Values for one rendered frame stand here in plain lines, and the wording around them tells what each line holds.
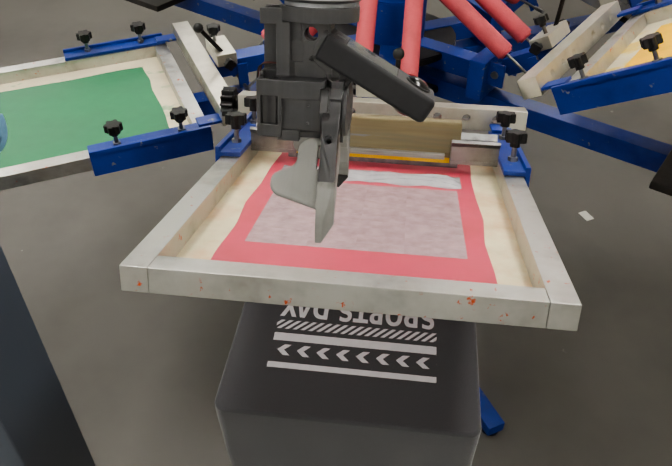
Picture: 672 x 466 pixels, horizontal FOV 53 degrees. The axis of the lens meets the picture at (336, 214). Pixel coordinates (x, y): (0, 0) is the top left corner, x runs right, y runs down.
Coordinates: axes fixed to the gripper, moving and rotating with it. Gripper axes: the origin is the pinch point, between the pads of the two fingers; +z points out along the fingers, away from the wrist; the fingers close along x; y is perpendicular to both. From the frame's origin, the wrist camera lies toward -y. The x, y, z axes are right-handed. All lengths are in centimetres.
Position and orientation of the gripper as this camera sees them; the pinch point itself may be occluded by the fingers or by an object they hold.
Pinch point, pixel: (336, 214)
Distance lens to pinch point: 66.8
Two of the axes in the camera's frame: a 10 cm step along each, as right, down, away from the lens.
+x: -1.2, 3.8, -9.2
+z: -0.3, 9.2, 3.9
